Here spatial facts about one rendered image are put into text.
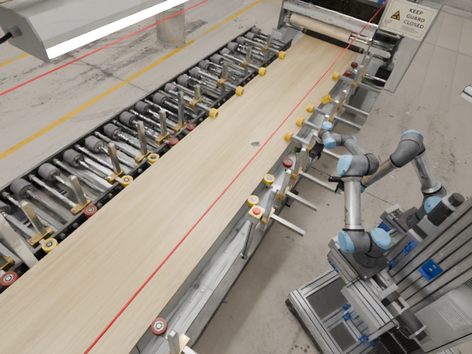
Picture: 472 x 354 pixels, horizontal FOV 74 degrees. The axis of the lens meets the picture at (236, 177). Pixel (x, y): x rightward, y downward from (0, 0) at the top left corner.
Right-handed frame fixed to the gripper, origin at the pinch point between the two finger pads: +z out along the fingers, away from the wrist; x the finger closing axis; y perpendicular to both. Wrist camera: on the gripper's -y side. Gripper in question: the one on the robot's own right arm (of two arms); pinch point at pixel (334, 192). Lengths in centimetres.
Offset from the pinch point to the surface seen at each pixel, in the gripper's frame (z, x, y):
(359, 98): 52, 238, -27
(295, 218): 83, 23, -22
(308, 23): -24, 226, -122
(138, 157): -2, -63, -142
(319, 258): 83, -6, 17
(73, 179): -27, -116, -141
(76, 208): -1, -121, -142
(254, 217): -39, -83, -32
